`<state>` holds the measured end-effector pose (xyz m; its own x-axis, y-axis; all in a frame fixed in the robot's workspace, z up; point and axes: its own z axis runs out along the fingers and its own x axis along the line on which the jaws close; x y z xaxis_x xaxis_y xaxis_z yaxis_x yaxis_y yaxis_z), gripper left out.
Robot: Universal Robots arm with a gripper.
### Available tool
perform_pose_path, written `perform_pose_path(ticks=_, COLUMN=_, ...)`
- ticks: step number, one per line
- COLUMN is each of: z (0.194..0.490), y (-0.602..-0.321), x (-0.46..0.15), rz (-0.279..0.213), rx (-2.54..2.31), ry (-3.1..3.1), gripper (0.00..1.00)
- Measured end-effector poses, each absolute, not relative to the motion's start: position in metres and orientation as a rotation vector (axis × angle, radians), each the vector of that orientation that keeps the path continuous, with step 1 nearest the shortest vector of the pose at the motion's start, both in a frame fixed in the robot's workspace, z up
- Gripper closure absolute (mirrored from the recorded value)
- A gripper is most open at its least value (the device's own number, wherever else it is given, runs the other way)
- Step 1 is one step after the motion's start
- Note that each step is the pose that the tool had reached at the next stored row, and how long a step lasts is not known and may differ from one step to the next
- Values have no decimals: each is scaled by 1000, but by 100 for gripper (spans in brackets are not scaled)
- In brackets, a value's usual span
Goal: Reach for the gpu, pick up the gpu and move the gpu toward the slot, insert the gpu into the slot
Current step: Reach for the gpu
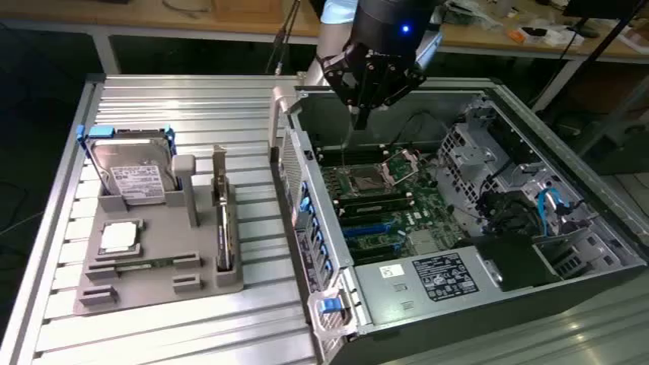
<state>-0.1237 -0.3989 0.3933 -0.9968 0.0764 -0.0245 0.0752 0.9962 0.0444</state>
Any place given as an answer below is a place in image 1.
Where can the silver chipset heatsink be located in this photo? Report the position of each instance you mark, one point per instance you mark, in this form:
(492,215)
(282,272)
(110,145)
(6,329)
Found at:
(423,243)

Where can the wooden workbench with box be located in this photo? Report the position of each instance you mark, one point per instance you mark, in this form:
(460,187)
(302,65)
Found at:
(127,15)

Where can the open black PC case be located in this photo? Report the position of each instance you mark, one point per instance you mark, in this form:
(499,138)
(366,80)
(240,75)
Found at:
(507,315)

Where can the black slanted pole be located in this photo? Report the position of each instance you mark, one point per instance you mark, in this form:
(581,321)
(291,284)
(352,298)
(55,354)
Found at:
(605,40)

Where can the black RAM slot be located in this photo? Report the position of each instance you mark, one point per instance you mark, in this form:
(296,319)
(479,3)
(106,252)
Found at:
(352,160)
(350,152)

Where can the black plastic shroud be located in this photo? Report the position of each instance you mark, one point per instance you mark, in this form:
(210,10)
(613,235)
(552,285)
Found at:
(512,262)

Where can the metal socket cover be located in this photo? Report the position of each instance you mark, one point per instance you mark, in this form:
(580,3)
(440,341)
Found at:
(402,165)

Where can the CPU socket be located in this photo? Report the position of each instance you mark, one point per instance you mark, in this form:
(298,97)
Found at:
(366,179)

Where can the blue slot clip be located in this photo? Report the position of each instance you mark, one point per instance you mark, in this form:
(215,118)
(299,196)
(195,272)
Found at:
(307,203)
(304,188)

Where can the green motherboard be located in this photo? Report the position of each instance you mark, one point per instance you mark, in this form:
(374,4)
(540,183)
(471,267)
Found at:
(431,216)

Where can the cluttered wooden workbench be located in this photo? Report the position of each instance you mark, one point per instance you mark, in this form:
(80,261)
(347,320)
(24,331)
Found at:
(481,38)

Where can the grey parts rack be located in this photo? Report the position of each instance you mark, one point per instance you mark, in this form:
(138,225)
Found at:
(162,232)

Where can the silver CPU chip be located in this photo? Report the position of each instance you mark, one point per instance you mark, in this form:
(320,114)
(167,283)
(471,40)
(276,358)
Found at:
(119,237)

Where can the blue case latch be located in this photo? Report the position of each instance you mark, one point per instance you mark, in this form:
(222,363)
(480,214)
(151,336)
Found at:
(328,306)

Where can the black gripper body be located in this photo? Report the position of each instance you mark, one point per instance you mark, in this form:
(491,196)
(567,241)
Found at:
(386,26)

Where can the metal drive cage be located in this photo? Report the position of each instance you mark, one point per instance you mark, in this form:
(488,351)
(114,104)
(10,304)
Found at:
(472,152)

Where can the graphics card with metal bracket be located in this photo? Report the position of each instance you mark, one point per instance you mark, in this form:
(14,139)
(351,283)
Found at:
(223,213)

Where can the black expansion slot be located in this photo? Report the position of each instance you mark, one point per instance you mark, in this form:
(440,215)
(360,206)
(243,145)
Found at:
(372,252)

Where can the grey power supply unit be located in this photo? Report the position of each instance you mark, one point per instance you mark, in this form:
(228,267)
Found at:
(386,300)

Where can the green RAM stick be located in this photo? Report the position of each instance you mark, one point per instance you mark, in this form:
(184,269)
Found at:
(147,264)

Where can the blue expansion slot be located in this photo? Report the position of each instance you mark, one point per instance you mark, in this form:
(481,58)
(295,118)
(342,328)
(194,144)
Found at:
(367,229)

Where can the black monitor stand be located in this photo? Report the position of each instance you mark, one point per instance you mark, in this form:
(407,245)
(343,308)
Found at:
(583,26)

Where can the hard disk in blue caddy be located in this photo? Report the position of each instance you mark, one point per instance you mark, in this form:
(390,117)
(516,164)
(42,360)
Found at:
(134,171)

